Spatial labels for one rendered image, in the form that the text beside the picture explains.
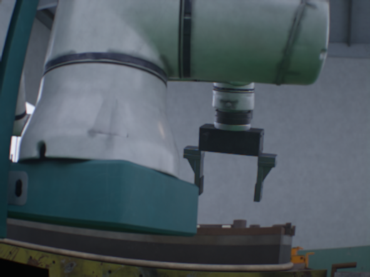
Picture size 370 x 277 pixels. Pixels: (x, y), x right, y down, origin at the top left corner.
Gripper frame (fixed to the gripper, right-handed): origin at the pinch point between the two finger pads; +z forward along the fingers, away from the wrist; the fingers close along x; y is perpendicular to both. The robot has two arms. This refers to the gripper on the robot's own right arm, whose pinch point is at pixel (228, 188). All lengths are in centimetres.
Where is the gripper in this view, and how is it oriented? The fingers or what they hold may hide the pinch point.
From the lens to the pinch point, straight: 105.6
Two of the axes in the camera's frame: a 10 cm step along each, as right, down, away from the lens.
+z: -0.3, 9.8, 2.0
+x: 9.5, 0.9, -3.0
